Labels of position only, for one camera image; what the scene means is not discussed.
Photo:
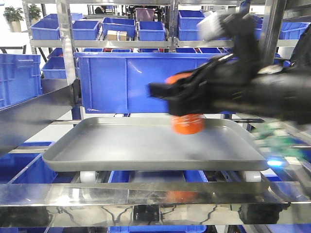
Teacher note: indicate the blue bin upper left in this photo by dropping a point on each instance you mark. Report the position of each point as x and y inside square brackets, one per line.
[46, 29]

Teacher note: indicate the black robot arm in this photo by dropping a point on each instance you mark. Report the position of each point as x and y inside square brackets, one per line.
[277, 92]

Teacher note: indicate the cardboard box on shelf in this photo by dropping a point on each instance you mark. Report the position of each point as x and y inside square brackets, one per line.
[116, 35]

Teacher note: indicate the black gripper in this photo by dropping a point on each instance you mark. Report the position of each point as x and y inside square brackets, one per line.
[208, 88]

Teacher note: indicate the potted green plant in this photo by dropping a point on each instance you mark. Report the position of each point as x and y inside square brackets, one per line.
[14, 17]

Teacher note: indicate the grey metal tray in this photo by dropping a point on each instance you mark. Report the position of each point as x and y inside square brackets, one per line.
[136, 143]

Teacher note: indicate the blue bin upper centre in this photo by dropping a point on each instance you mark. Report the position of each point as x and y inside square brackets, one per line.
[151, 31]

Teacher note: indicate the large blue plastic bin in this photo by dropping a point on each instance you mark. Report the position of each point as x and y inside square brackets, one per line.
[117, 83]

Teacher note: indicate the orange cylindrical capacitor 4680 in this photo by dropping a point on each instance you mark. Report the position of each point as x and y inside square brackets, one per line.
[187, 124]

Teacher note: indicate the blue crate at left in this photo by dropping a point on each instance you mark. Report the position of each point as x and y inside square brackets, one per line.
[20, 78]

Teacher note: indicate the stainless steel shelf rack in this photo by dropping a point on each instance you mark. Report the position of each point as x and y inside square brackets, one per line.
[281, 194]

